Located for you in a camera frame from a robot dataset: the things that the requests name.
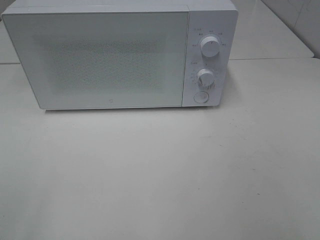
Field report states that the white microwave oven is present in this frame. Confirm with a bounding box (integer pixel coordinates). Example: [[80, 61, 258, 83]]
[[1, 0, 238, 109]]

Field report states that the white microwave door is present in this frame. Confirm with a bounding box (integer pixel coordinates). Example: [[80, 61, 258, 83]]
[[3, 12, 189, 110]]

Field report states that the round white door button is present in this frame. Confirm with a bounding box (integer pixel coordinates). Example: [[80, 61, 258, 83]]
[[193, 91, 209, 104]]

